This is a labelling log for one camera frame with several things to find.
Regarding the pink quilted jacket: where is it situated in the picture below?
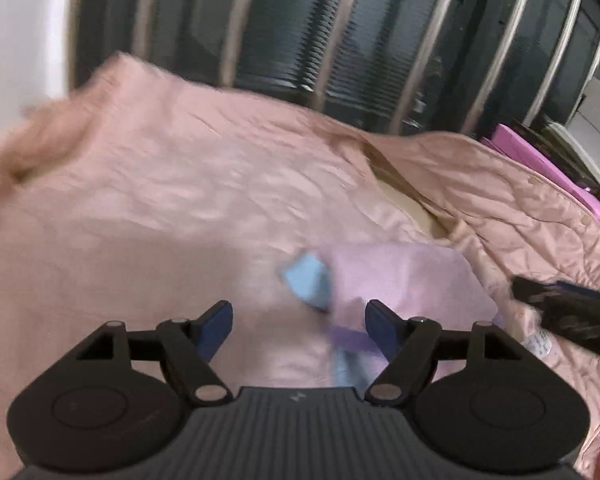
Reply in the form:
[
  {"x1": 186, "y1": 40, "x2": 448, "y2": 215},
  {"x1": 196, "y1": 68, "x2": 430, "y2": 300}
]
[{"x1": 0, "y1": 52, "x2": 600, "y2": 480}]

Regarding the pink flat folder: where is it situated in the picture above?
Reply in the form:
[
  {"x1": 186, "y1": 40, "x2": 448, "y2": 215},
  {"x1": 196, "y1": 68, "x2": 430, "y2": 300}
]
[{"x1": 482, "y1": 124, "x2": 600, "y2": 233}]

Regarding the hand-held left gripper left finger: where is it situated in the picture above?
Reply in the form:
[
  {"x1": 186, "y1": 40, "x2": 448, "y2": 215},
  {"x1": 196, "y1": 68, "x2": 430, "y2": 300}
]
[{"x1": 72, "y1": 300, "x2": 234, "y2": 407}]

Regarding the pink blue mesh vest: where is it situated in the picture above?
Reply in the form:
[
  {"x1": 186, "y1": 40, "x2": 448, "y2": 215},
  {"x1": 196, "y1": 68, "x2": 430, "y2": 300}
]
[{"x1": 277, "y1": 244, "x2": 501, "y2": 391}]

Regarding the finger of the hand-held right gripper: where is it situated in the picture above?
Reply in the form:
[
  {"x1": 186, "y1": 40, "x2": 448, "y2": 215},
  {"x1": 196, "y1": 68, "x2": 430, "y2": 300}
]
[
  {"x1": 511, "y1": 276, "x2": 600, "y2": 314},
  {"x1": 539, "y1": 311, "x2": 600, "y2": 352}
]

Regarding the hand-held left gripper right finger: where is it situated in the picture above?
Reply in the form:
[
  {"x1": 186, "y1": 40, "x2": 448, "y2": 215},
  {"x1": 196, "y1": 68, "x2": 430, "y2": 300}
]
[{"x1": 364, "y1": 299, "x2": 526, "y2": 407}]

